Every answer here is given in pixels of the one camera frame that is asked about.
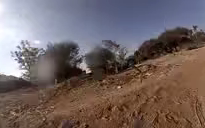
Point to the row of trees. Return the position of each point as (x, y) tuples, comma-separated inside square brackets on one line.
[(65, 60)]

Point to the distant hill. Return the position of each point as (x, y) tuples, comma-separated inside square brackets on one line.
[(5, 83)]

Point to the brown dirt ground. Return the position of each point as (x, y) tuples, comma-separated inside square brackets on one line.
[(130, 103)]

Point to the bushes on slope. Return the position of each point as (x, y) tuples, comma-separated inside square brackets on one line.
[(171, 40)]

